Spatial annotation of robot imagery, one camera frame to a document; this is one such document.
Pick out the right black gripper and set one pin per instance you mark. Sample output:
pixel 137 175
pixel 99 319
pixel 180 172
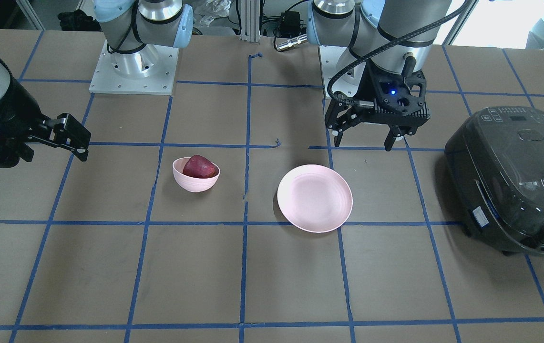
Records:
pixel 12 114

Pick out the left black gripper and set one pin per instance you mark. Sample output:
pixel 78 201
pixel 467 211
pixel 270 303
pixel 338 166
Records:
pixel 372 85

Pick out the pink bowl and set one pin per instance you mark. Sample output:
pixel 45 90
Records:
pixel 189 183

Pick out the red apple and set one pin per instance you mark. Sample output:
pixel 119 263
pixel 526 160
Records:
pixel 198 166

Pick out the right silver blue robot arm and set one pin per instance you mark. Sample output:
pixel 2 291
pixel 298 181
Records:
pixel 129 25

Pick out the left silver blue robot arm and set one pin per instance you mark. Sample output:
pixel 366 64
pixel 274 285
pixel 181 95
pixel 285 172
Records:
pixel 371 56

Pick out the pink plate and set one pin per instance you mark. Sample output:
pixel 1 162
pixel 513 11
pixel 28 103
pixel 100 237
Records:
pixel 315 198

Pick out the dark grey rice cooker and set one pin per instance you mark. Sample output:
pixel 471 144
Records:
pixel 496 162

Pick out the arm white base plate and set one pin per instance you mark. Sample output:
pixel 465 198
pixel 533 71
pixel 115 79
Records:
pixel 150 71

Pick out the aluminium frame post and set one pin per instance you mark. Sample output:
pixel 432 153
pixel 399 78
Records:
pixel 250 12

